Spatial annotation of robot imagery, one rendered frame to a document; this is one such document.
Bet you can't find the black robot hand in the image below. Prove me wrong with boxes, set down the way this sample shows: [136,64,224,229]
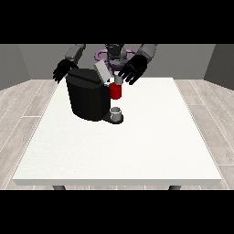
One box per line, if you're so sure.
[52,58,80,85]
[117,54,150,86]

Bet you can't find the small grey coffee pod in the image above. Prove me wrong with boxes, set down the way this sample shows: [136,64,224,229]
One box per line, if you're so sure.
[113,73,124,86]

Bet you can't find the red pod holder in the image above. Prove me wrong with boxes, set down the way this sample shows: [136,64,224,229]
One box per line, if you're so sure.
[108,81,123,101]

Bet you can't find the pale grey machine lid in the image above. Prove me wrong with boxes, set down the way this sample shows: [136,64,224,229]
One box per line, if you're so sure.
[92,59,114,84]

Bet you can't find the black coffee machine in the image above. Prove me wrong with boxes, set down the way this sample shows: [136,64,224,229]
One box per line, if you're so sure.
[65,67,124,124]

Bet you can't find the grey robot trunk purple rings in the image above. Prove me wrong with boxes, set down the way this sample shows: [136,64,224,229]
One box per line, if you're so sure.
[94,44,137,70]

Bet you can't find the small grey cup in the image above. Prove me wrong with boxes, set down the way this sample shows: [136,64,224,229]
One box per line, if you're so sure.
[110,106,123,122]

